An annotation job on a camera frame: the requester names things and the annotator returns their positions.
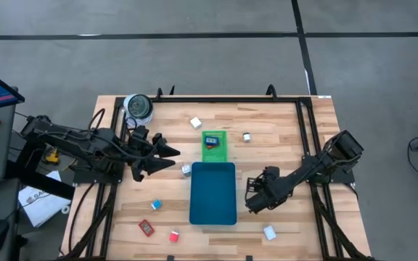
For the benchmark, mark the small blue white box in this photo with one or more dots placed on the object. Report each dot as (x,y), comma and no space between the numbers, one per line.
(156,204)

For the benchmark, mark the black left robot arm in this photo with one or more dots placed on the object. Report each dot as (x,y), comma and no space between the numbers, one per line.
(74,139)

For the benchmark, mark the small silver cube right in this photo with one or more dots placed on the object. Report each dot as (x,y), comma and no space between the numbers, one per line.
(246,137)

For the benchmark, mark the small yellow tool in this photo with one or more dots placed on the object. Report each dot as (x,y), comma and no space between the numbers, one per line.
(53,156)

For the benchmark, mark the red printed card box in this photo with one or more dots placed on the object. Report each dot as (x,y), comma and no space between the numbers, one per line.
(146,227)

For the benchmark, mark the white printed paper sheet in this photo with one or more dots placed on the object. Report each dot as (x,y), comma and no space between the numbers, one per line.
(40,206)

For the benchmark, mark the green notepad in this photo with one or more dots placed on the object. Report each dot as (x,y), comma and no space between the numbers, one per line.
(220,152)

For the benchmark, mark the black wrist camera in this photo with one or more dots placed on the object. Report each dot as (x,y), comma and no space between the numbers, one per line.
(141,133)
(271,173)

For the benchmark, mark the black stand beam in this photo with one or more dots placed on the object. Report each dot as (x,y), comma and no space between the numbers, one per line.
(38,181)

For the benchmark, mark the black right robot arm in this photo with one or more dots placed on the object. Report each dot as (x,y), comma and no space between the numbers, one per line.
(314,168)

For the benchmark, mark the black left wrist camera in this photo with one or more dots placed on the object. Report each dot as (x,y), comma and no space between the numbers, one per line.
(141,133)

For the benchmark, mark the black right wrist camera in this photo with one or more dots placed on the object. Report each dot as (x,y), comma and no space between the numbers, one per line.
(271,173)

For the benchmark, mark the small silver cube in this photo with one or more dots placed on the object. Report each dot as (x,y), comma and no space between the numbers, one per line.
(246,137)
(186,170)

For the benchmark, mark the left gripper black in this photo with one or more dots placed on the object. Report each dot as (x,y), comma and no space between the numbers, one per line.
(140,152)

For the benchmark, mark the small red pink box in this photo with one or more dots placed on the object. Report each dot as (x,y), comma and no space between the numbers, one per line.
(173,236)

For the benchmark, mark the white cube eraser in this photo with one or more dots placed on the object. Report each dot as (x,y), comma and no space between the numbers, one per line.
(195,122)

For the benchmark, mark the white round dark-topped spool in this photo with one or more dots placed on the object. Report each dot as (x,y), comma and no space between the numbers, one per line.
(138,107)

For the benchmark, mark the blue plastic bin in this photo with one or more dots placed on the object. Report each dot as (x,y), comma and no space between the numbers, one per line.
(212,194)

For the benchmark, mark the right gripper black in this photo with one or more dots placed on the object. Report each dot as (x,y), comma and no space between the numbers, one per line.
(276,192)

